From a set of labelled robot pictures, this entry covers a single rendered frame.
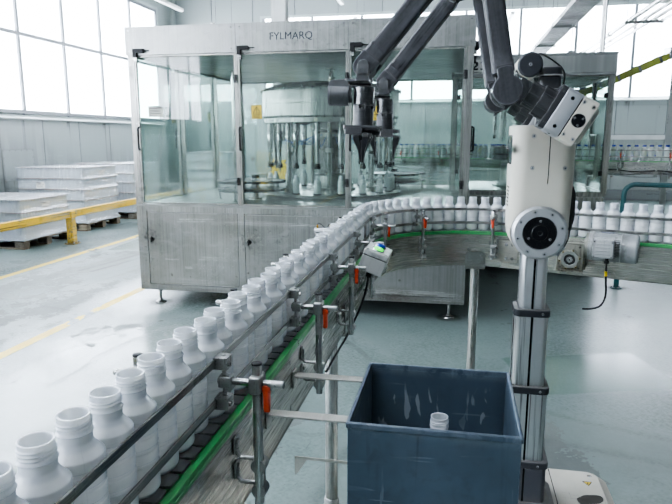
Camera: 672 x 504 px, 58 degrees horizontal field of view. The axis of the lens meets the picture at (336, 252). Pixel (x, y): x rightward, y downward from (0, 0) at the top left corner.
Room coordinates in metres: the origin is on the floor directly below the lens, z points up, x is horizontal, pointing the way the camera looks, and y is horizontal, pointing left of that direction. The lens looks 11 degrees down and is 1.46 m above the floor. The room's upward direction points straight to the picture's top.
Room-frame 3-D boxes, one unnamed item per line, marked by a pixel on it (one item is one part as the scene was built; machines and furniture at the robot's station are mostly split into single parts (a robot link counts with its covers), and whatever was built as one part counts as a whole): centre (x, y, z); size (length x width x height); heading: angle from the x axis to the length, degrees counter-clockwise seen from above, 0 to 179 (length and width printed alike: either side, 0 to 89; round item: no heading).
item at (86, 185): (10.20, 4.44, 0.50); 1.23 x 1.04 x 1.00; 79
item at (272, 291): (1.32, 0.15, 1.08); 0.06 x 0.06 x 0.17
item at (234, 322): (1.09, 0.19, 1.08); 0.06 x 0.06 x 0.17
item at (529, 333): (1.87, -0.62, 0.74); 0.11 x 0.11 x 0.40; 79
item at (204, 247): (6.29, 0.09, 1.18); 2.88 x 2.73 x 2.35; 79
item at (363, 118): (1.74, -0.08, 1.51); 0.10 x 0.07 x 0.07; 78
